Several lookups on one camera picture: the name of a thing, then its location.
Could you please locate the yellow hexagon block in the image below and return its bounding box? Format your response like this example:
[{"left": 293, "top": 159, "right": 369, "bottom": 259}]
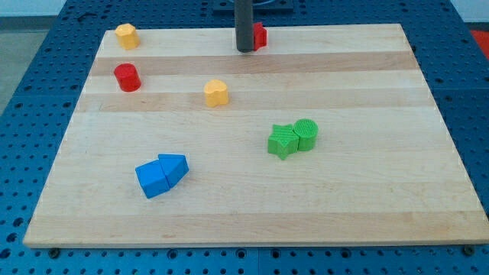
[{"left": 115, "top": 23, "right": 141, "bottom": 50}]

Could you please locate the blue cube block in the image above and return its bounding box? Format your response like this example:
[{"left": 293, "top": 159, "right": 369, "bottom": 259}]
[{"left": 135, "top": 160, "right": 170, "bottom": 199}]

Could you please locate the red cylinder block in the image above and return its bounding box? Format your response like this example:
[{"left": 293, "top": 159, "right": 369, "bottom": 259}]
[{"left": 114, "top": 63, "right": 141, "bottom": 92}]

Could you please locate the red star block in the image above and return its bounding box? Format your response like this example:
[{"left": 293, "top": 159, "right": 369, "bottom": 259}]
[{"left": 253, "top": 22, "right": 267, "bottom": 51}]

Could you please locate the blue triangle block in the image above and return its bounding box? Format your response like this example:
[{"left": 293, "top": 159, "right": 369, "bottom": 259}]
[{"left": 158, "top": 154, "right": 189, "bottom": 189}]

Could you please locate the wooden board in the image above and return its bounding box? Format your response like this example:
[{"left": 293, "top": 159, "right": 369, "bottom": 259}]
[{"left": 24, "top": 24, "right": 488, "bottom": 248}]

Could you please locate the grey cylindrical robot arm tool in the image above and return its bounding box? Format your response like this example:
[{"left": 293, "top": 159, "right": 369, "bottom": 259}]
[{"left": 234, "top": 0, "right": 254, "bottom": 53}]

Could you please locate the yellow heart block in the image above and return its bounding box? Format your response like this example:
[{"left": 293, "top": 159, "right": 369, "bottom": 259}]
[{"left": 203, "top": 79, "right": 229, "bottom": 108}]

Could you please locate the green cylinder block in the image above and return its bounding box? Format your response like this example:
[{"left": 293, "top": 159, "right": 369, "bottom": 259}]
[{"left": 293, "top": 118, "right": 319, "bottom": 151}]

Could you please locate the green star block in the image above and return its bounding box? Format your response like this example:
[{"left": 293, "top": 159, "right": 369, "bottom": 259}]
[{"left": 267, "top": 124, "right": 299, "bottom": 160}]

